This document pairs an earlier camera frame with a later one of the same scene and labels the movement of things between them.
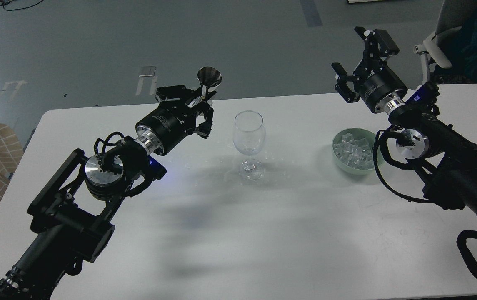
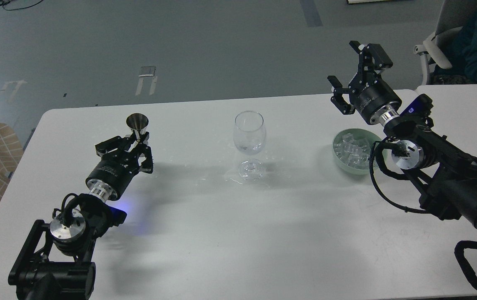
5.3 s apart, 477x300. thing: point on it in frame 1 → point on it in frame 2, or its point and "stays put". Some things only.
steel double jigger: (209, 78) → (138, 122)
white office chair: (453, 14) stays put
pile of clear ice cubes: (357, 153) stays put
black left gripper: (163, 129) → (112, 176)
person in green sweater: (476, 50) stays put
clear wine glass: (249, 136) stays put
